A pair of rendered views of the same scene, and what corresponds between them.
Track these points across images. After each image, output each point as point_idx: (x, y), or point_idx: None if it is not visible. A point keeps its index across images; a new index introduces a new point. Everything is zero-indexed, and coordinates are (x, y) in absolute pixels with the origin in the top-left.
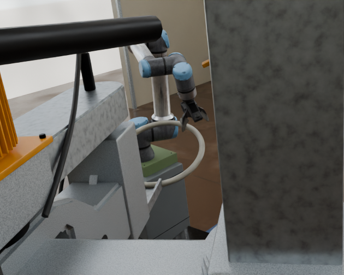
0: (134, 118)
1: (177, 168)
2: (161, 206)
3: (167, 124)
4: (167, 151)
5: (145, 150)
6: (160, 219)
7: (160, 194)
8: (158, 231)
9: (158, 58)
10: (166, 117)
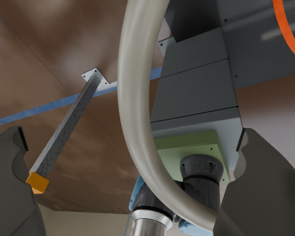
0: (198, 235)
1: (157, 127)
2: (199, 89)
3: (212, 214)
4: None
5: (199, 171)
6: (203, 77)
7: (197, 101)
8: (209, 66)
9: None
10: (150, 216)
